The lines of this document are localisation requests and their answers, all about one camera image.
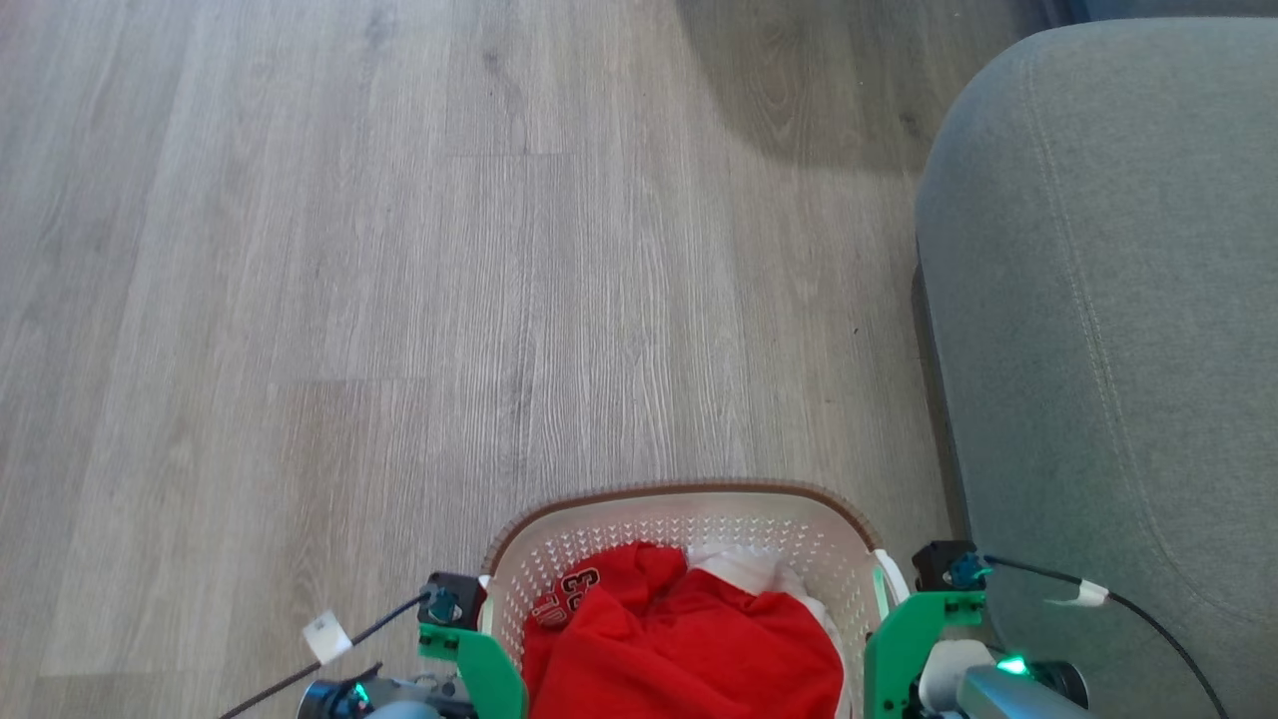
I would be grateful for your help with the grey fabric sofa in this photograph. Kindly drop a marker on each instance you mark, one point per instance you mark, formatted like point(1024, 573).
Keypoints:
point(1118, 330)

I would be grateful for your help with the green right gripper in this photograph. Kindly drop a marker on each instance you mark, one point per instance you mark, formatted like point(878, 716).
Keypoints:
point(904, 639)

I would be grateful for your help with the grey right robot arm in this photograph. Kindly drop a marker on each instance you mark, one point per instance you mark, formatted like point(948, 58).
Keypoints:
point(998, 687)

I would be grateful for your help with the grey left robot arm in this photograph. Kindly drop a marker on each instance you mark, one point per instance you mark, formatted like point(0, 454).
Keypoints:
point(399, 701)

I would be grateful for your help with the beige plastic laundry basket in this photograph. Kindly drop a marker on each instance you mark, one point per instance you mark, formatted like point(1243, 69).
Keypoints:
point(689, 514)

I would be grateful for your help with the red printed garment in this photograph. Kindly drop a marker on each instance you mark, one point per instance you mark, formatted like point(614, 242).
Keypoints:
point(679, 649)

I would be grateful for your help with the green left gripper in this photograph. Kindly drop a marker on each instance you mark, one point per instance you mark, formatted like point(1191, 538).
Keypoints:
point(487, 667)

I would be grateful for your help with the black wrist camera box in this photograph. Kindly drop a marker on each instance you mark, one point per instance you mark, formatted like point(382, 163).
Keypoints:
point(944, 564)
point(454, 599)

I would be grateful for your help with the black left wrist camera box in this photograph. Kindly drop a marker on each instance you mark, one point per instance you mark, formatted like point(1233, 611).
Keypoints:
point(454, 599)

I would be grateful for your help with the white garment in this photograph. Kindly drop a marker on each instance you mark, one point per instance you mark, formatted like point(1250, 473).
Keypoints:
point(744, 567)

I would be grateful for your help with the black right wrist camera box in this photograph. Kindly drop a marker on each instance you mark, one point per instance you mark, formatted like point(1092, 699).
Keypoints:
point(944, 564)

